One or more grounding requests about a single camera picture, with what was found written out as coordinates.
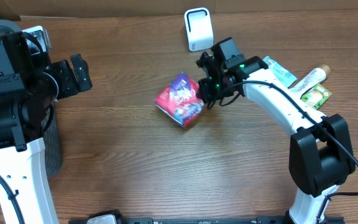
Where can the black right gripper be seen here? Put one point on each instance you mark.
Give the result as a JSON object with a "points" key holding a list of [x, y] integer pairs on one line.
{"points": [[207, 95]]}

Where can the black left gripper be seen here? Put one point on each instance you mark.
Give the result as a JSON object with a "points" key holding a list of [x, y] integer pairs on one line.
{"points": [[71, 86]]}

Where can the purple Carefree pad pack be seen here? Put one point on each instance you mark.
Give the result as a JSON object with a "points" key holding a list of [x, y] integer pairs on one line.
{"points": [[179, 101]]}

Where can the teal wet wipes pack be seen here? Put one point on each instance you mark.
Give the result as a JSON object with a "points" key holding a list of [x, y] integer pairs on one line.
{"points": [[281, 73]]}

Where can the white tube gold cap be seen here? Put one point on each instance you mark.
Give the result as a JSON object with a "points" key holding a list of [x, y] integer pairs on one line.
{"points": [[316, 76]]}

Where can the green tea carton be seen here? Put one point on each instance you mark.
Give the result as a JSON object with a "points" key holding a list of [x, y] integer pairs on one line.
{"points": [[316, 96]]}

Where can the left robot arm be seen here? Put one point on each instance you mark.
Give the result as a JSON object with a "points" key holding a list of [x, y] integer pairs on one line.
{"points": [[30, 84]]}

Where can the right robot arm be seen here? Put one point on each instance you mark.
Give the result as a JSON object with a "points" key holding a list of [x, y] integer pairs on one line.
{"points": [[321, 156]]}

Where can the white barcode scanner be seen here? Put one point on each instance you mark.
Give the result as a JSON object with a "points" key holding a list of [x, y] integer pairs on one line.
{"points": [[199, 29]]}

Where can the grey plastic basket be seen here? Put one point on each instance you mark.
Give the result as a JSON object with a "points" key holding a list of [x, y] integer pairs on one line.
{"points": [[53, 159]]}

